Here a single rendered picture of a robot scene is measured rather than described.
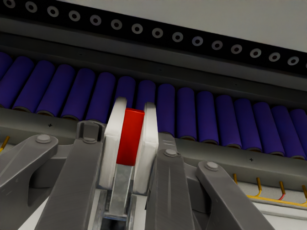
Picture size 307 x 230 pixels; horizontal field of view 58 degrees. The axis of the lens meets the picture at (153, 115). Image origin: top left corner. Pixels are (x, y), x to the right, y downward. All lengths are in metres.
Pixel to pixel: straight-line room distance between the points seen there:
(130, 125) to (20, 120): 0.10
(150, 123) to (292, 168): 0.15
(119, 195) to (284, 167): 0.14
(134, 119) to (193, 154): 0.08
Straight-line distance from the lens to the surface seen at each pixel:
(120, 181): 0.18
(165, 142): 0.15
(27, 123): 0.23
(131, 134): 0.17
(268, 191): 0.27
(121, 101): 0.18
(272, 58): 0.32
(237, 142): 0.26
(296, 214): 0.26
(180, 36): 0.29
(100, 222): 0.19
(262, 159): 0.25
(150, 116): 0.16
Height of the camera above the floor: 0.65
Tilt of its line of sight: 26 degrees down
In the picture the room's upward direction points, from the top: 13 degrees clockwise
